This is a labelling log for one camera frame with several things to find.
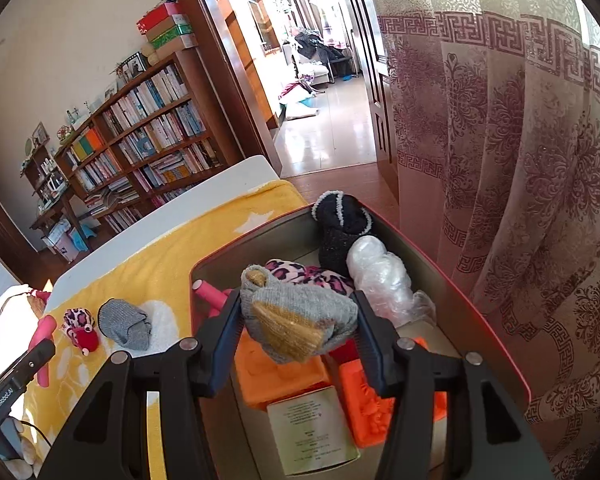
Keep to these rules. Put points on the red tin box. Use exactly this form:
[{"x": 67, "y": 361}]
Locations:
[{"x": 487, "y": 436}]

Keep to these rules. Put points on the purple patterned curtain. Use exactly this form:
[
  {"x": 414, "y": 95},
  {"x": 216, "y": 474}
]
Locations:
[{"x": 496, "y": 106}]

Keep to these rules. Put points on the large wooden bookshelf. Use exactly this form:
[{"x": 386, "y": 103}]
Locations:
[{"x": 161, "y": 135}]

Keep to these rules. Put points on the orange foam cube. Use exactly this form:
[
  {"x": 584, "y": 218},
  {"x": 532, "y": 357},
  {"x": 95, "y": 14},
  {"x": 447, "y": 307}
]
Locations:
[{"x": 263, "y": 382}]

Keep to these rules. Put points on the large leopard print fuzzy sock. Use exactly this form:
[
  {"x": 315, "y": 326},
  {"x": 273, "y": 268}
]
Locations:
[{"x": 297, "y": 273}]

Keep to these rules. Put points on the brown wooden door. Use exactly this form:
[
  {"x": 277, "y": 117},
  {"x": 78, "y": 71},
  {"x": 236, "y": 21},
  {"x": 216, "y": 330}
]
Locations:
[{"x": 374, "y": 65}]

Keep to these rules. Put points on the grey knit sock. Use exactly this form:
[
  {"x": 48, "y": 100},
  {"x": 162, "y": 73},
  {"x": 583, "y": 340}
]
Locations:
[{"x": 127, "y": 325}]

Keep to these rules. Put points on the pink knotted foam tube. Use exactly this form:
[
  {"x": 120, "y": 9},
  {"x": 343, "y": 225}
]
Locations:
[
  {"x": 211, "y": 295},
  {"x": 42, "y": 349}
]

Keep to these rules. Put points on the small wooden side shelf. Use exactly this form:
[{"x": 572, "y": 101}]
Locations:
[{"x": 52, "y": 190}]

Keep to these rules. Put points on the stacked gift boxes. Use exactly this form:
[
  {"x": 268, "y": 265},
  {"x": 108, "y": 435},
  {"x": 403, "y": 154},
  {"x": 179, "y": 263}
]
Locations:
[{"x": 166, "y": 30}]

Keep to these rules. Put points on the clear plastic bag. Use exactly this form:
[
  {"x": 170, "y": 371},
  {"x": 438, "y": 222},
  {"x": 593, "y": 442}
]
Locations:
[{"x": 383, "y": 278}]

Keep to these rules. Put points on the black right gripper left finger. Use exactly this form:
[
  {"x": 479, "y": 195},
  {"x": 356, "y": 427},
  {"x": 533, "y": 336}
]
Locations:
[{"x": 106, "y": 434}]

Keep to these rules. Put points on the yellow patterned towel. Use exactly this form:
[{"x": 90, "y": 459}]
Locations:
[{"x": 156, "y": 279}]

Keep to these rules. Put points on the green yellow small carton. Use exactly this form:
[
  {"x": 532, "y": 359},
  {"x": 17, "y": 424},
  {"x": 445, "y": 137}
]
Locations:
[{"x": 311, "y": 433}]

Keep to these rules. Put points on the black fuzzy sock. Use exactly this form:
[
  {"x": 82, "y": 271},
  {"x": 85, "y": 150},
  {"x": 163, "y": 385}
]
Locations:
[{"x": 341, "y": 220}]

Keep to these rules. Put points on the grey tan sock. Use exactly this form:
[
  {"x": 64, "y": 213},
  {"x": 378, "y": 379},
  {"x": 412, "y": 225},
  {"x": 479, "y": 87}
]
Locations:
[{"x": 294, "y": 322}]

